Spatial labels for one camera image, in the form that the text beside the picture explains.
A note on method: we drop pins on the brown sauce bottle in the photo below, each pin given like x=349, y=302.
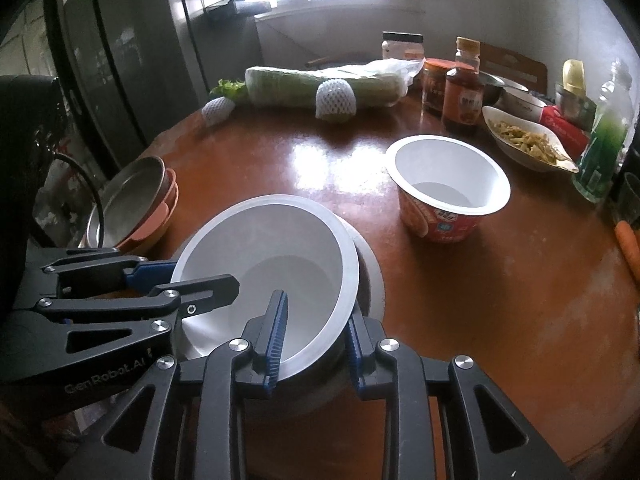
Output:
x=464, y=91

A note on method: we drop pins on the foam net fruit right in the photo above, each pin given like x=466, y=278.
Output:
x=335, y=101

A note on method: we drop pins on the orange carrot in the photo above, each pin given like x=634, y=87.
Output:
x=629, y=245

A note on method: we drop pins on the foam net fruit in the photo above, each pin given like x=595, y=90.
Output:
x=217, y=110
x=335, y=101

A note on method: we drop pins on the green lettuce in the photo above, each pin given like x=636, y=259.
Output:
x=233, y=90

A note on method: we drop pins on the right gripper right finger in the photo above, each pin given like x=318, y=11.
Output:
x=484, y=435

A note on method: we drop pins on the wooden chair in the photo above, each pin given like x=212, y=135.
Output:
x=333, y=60

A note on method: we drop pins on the green liquid plastic bottle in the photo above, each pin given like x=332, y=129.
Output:
x=614, y=115

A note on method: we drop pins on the clear jar black lid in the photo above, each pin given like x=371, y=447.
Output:
x=402, y=45

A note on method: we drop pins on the white ceramic bowl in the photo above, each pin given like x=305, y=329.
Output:
x=521, y=104

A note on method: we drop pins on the steel pan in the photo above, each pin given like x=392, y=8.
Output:
x=126, y=202

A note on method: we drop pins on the pink plastic plate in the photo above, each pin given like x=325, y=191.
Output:
x=153, y=228

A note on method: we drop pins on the red chili sauce jar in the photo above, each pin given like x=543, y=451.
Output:
x=434, y=78

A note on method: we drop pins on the red instant noodle cup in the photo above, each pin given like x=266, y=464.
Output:
x=445, y=186

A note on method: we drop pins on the small dark glass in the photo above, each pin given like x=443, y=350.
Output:
x=627, y=207

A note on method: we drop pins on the white paper bowl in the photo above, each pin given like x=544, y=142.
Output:
x=267, y=243

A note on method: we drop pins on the red box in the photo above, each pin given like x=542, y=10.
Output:
x=573, y=139

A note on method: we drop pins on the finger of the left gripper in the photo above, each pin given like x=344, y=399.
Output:
x=187, y=299
x=82, y=276

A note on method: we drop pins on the dark steel bowl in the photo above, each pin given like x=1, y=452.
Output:
x=493, y=86

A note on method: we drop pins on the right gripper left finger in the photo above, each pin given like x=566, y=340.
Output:
x=140, y=438

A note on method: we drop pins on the foam net fruit left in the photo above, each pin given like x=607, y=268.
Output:
x=217, y=110

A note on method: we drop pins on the grey refrigerator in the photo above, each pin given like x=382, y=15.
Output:
x=129, y=69

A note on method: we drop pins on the white dish with food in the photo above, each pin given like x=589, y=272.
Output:
x=531, y=145

